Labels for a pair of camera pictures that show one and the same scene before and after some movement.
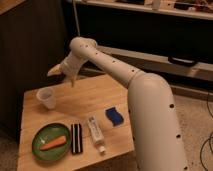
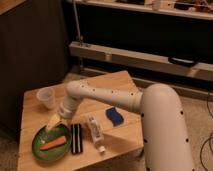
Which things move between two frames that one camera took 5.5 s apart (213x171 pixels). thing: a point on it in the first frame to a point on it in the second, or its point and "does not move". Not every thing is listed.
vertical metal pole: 76,17 does not move
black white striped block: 77,138 does not move
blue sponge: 115,116 does not move
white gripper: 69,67 to 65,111
